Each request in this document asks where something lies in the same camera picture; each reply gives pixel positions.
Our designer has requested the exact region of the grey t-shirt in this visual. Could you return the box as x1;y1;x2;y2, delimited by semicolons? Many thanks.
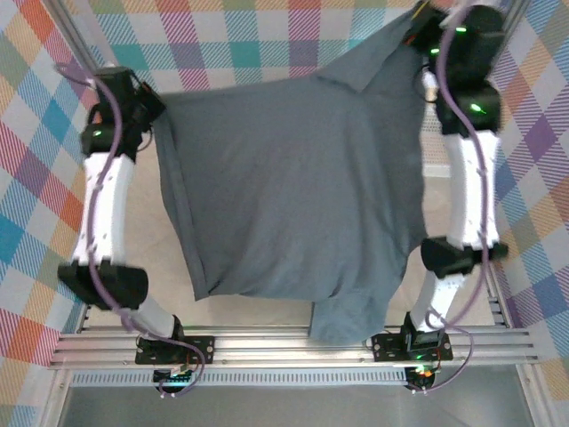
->
153;8;430;346

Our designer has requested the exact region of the aluminium mounting rail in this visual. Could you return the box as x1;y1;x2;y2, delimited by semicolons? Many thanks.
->
47;326;541;371

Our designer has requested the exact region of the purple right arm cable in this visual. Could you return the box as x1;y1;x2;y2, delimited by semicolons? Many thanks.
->
411;0;494;395

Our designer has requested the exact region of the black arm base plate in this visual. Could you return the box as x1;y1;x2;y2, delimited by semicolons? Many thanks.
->
134;335;217;367
370;332;454;363

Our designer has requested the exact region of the aluminium frame leg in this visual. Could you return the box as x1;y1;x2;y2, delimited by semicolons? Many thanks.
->
42;368;75;427
515;362;557;427

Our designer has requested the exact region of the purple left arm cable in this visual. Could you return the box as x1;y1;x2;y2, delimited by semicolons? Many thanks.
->
52;61;206;399

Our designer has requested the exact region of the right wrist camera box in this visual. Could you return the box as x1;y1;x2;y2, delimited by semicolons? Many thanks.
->
446;0;473;24

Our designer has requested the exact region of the grey slotted cable duct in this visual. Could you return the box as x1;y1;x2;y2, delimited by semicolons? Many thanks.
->
69;370;409;388

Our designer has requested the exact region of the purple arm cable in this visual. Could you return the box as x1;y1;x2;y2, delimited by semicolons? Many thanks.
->
52;61;206;399
411;0;494;395

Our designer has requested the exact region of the aluminium corner post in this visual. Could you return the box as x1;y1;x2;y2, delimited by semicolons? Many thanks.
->
44;0;103;79
488;0;534;90

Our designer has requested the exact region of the small electronics board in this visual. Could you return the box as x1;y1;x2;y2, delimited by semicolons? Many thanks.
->
152;367;197;387
405;364;436;389

